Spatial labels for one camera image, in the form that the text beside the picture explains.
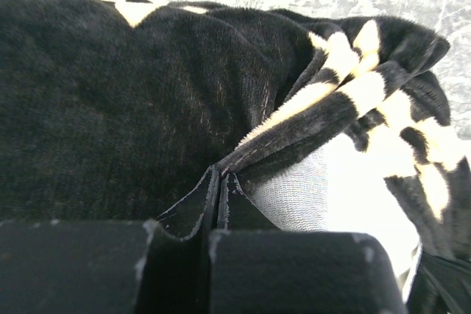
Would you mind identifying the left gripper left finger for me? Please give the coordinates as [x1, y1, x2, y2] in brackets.
[1, 168, 219, 313]

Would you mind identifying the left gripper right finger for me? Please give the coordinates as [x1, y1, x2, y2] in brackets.
[208, 174, 407, 313]

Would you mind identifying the black floral plush pillowcase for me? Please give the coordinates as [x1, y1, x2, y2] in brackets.
[1, 0, 470, 313]

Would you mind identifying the white pillow insert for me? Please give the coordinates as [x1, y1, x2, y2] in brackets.
[244, 135, 422, 301]

